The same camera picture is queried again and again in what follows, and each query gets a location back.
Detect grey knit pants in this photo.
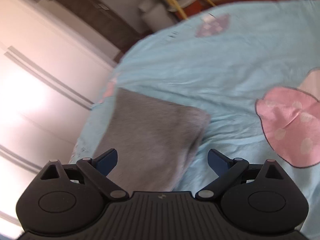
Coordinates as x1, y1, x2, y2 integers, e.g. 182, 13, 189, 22
94, 88, 210, 193

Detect white wardrobe with black lines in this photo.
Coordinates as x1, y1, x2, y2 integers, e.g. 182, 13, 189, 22
1, 0, 115, 239

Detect light blue mushroom bedsheet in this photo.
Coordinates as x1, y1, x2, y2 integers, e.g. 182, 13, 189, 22
68, 0, 320, 238

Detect dark wooden door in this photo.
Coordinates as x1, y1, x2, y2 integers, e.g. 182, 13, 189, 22
55, 0, 152, 53

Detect red box under table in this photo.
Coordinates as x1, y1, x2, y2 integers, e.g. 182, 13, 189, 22
183, 0, 206, 17

